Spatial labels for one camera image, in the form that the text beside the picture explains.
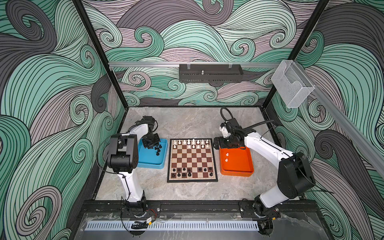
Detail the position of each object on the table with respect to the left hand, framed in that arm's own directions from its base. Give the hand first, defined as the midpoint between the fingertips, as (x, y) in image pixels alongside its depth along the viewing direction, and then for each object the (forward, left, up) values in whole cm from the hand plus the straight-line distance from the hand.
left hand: (156, 144), depth 96 cm
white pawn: (-6, -46, 0) cm, 47 cm away
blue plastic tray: (-11, +3, +1) cm, 11 cm away
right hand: (-4, -41, +8) cm, 42 cm away
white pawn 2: (-10, -45, 0) cm, 46 cm away
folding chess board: (-10, -24, -1) cm, 26 cm away
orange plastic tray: (-10, -51, -1) cm, 52 cm away
